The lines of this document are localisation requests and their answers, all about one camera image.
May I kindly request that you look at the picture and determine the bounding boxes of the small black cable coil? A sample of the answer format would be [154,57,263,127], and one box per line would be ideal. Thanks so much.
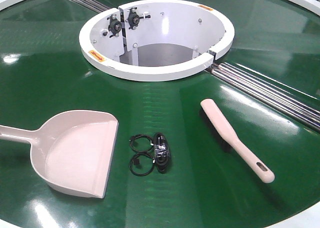
[128,151,157,177]
[129,134,155,154]

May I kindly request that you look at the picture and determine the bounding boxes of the pink hand brush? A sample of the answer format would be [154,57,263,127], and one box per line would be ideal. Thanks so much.
[200,98,275,184]

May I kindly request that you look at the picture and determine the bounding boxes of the pink plastic dustpan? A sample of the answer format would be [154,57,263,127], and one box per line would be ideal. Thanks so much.
[0,110,119,199]

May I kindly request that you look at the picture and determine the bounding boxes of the green conveyor belt surface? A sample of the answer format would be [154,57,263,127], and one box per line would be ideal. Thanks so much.
[0,0,320,228]

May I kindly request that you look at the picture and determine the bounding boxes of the orange warning sticker front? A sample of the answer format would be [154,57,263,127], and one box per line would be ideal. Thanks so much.
[88,49,106,63]

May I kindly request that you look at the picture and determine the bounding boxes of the orange warning sticker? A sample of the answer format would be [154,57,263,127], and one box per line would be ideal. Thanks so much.
[88,49,106,63]
[198,4,214,12]

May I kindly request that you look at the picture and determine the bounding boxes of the orange warning sticker back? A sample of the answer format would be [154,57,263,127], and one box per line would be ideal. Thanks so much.
[198,4,214,12]

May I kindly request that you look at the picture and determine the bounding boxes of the right chrome roller bars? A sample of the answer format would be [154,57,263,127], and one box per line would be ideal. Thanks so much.
[205,62,320,132]

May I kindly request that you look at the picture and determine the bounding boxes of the white central hub ring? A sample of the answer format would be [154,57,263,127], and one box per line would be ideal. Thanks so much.
[78,0,236,83]

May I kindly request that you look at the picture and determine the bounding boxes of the right black bearing mount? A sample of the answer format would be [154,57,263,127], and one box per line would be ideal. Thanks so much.
[126,7,151,30]

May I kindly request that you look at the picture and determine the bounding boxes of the black bearing mount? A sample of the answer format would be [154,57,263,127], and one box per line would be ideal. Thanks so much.
[107,14,122,38]
[126,7,151,30]

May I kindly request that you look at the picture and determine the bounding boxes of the left black bearing mount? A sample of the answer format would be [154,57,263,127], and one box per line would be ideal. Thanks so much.
[107,14,122,38]

